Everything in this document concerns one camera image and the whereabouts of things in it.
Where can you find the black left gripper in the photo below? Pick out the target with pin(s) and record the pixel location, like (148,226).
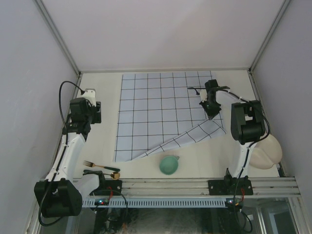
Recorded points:
(96,110)

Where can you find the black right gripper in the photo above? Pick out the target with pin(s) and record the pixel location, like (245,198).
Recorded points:
(211,114)

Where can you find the gold fork green handle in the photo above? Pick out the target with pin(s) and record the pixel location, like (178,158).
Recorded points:
(92,165)

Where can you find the white black-grid tablecloth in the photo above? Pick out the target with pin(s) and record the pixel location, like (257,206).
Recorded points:
(162,111)

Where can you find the gold spoon green handle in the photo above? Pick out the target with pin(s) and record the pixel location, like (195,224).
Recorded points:
(113,175)

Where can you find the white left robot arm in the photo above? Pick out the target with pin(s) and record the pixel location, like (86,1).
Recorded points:
(56,195)

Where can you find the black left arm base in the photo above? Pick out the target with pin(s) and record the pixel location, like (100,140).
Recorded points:
(108,187)

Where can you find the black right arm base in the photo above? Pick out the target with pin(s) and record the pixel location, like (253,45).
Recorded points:
(221,187)

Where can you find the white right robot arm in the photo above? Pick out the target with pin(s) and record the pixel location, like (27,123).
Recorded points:
(247,122)

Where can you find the cream divided plate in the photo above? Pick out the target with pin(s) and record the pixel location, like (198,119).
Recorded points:
(266,153)

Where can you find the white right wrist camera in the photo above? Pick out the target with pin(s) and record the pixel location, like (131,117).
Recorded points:
(203,95)

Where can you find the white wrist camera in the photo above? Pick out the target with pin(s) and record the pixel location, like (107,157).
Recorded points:
(203,95)
(90,94)

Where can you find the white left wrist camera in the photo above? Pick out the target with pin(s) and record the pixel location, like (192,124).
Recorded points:
(90,94)

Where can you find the aluminium enclosure frame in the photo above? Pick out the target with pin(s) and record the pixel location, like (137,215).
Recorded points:
(105,38)

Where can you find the blue slotted cable duct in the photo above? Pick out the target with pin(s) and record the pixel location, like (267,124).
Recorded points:
(119,202)

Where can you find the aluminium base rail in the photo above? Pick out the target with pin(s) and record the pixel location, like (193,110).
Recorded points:
(195,187)

